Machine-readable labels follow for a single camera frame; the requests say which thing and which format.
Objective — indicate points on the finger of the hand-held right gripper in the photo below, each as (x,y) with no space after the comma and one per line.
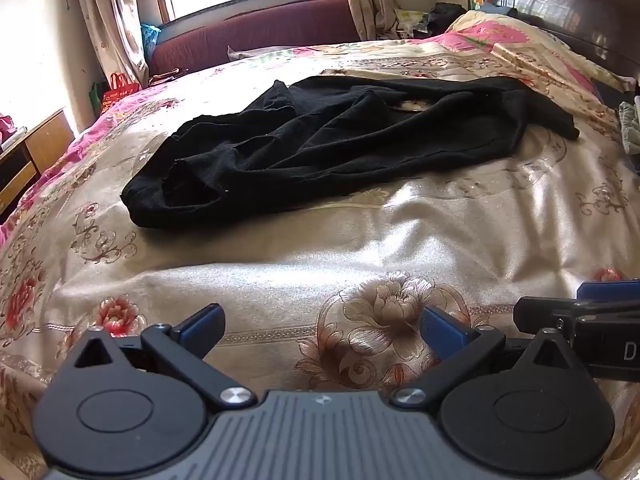
(537,314)
(607,291)

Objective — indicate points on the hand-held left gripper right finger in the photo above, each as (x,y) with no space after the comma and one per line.
(442,332)

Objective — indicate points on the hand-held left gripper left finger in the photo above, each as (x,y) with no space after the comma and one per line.
(206,324)

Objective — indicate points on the black pants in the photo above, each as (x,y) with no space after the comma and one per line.
(325,145)

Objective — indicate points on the floral satin bedspread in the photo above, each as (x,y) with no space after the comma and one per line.
(300,265)

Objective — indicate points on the light green cloth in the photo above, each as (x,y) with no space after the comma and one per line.
(631,127)

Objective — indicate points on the dark blue pillow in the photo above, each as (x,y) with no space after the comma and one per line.
(615,96)

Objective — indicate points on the wooden cabinet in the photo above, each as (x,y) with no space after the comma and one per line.
(50,142)

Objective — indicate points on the red shopping bag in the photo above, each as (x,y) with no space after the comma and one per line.
(119,96)

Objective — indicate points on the green bag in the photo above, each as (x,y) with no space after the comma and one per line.
(96,100)

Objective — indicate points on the white pillow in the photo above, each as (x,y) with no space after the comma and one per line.
(260,52)

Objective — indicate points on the pink floral folded quilt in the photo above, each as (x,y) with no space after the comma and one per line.
(500,35)

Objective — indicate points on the pink cloth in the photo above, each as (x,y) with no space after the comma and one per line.
(6,127)

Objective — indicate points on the dark wooden headboard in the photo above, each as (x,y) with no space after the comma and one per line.
(575,5)

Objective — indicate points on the blue bag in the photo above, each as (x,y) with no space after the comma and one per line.
(149,40)

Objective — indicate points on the maroon padded sofa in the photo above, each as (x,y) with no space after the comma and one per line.
(250,35)

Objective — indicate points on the black cloth pile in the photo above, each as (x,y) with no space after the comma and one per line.
(445,17)

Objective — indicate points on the beige floral curtain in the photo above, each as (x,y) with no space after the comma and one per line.
(110,10)
(365,0)

